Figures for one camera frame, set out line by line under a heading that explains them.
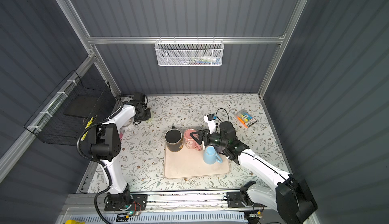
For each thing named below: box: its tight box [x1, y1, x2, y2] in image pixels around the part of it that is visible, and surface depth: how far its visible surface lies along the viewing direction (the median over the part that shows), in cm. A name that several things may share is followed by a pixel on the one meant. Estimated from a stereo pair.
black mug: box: [164, 125, 184, 153], surface depth 87 cm
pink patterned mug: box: [183, 128, 202, 152], surface depth 88 cm
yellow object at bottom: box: [64, 219, 86, 224], surface depth 65 cm
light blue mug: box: [203, 145, 223, 165], surface depth 82 cm
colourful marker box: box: [234, 110, 258, 130], surface depth 107 cm
